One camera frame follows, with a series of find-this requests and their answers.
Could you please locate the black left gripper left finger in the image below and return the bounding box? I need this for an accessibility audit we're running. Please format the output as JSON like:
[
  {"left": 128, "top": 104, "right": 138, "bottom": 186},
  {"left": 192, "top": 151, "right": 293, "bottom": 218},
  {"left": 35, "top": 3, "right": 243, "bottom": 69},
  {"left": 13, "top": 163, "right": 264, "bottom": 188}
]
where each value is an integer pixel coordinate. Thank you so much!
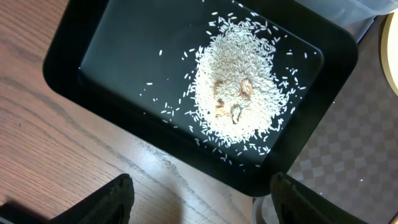
[{"left": 1, "top": 174, "right": 134, "bottom": 224}]

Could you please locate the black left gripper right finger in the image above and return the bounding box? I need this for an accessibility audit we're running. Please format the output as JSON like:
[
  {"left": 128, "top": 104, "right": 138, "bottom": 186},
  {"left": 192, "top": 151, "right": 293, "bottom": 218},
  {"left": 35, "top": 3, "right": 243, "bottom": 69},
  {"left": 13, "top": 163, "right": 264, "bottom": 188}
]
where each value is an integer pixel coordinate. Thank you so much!
[{"left": 270, "top": 172, "right": 363, "bottom": 224}]

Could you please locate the light blue bowl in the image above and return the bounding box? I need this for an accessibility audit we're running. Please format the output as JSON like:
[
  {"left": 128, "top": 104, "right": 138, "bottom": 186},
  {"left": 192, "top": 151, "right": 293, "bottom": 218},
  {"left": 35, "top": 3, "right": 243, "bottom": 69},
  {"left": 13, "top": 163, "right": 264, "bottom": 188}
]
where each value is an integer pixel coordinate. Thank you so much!
[{"left": 252, "top": 195, "right": 279, "bottom": 224}]

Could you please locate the pile of rice waste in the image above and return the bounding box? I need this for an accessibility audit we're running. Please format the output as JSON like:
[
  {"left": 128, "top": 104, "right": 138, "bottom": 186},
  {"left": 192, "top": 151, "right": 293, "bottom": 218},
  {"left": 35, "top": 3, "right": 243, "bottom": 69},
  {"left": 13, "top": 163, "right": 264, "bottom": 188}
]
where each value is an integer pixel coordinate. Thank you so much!
[{"left": 138, "top": 2, "right": 318, "bottom": 167}]

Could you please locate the black waste tray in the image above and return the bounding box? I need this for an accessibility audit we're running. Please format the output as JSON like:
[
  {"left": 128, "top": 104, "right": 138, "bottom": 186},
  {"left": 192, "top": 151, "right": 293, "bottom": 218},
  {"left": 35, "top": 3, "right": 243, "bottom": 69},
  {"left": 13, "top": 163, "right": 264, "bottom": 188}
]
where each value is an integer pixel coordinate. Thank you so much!
[{"left": 43, "top": 1, "right": 358, "bottom": 197}]

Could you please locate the dark brown serving tray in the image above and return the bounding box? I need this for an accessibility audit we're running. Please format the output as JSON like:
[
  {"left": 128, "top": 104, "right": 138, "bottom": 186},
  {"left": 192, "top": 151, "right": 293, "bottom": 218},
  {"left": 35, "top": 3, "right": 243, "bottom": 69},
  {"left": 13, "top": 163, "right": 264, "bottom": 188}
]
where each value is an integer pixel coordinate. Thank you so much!
[{"left": 289, "top": 16, "right": 397, "bottom": 223}]

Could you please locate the yellow plate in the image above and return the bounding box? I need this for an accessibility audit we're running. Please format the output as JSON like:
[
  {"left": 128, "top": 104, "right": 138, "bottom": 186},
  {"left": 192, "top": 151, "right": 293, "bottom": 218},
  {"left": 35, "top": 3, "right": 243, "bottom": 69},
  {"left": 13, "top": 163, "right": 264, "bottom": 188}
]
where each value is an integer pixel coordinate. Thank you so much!
[{"left": 380, "top": 9, "right": 397, "bottom": 95}]

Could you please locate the clear plastic bin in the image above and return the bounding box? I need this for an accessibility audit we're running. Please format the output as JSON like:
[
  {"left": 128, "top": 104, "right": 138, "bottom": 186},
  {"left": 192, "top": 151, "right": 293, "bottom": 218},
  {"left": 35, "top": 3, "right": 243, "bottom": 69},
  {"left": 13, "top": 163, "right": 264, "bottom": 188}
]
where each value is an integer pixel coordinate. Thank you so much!
[{"left": 296, "top": 0, "right": 397, "bottom": 42}]

